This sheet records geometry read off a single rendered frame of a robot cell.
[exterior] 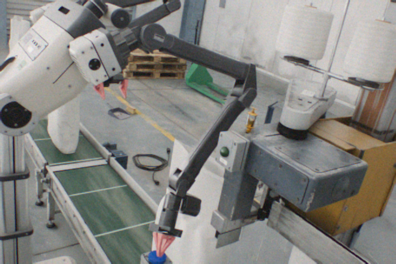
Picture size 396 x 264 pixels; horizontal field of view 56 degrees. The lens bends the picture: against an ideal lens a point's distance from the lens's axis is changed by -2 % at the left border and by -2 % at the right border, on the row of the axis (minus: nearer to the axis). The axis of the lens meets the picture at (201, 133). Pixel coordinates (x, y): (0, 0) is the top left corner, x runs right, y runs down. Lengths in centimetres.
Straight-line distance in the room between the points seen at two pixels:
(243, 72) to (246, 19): 731
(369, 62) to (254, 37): 727
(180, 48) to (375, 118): 68
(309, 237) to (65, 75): 89
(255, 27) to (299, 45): 711
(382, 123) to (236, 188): 55
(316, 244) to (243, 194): 25
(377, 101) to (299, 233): 51
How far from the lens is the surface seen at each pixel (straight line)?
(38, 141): 313
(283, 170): 95
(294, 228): 119
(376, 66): 113
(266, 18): 817
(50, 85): 127
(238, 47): 870
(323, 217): 128
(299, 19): 126
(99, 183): 257
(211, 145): 127
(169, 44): 116
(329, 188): 96
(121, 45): 113
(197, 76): 671
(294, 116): 107
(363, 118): 138
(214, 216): 117
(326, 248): 113
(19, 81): 130
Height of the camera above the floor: 169
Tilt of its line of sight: 21 degrees down
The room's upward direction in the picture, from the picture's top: 10 degrees clockwise
